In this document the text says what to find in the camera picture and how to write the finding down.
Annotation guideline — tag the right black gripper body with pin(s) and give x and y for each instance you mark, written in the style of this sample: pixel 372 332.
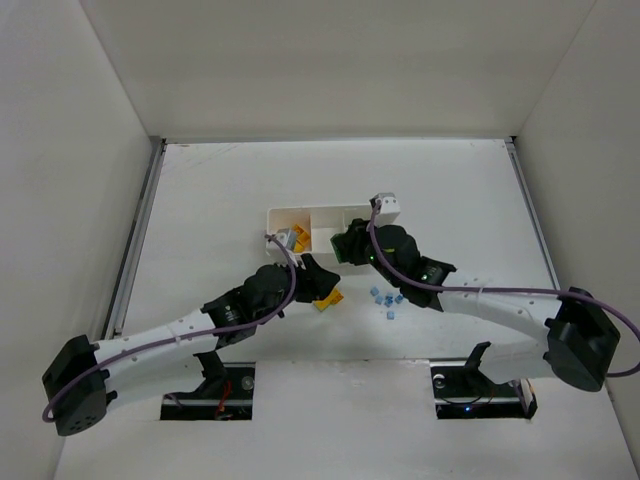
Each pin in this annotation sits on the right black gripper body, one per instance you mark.
pixel 347 245

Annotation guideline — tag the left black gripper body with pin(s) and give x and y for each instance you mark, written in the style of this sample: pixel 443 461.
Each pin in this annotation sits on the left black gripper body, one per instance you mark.
pixel 310 279

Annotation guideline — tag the green small lego brick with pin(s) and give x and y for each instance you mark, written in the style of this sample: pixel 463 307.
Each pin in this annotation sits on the green small lego brick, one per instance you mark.
pixel 336 246

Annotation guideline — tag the yellow lego cluster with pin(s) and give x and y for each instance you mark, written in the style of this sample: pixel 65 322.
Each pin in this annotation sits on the yellow lego cluster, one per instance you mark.
pixel 333 299

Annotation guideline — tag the yellow long lego brick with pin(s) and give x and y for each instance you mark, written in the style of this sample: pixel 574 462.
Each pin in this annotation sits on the yellow long lego brick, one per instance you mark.
pixel 299 247

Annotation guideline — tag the yellow curved lego brick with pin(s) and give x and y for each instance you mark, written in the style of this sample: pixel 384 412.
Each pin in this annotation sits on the yellow curved lego brick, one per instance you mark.
pixel 300 231

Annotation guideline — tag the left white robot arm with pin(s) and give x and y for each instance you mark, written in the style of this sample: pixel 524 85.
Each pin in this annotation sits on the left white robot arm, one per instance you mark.
pixel 86 379

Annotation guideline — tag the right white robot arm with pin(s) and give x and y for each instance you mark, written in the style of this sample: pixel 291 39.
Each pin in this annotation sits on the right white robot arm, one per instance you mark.
pixel 568 335

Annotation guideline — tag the white divided sorting tray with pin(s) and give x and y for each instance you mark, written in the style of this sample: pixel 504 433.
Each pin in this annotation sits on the white divided sorting tray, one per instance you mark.
pixel 321 223

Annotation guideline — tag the right aluminium frame rail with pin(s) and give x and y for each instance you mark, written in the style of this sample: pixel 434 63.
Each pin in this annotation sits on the right aluminium frame rail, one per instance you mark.
pixel 531 285

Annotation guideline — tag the aluminium frame rail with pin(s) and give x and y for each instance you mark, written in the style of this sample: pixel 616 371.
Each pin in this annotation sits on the aluminium frame rail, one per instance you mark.
pixel 121 295
pixel 531 285

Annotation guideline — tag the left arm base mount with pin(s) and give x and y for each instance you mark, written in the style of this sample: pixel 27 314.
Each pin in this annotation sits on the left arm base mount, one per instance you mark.
pixel 225 393

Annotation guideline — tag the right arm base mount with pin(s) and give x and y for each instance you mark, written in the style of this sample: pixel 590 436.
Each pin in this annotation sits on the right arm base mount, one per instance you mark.
pixel 462 392

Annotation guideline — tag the left aluminium frame rail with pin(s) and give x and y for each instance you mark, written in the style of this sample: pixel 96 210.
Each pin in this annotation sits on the left aluminium frame rail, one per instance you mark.
pixel 121 295

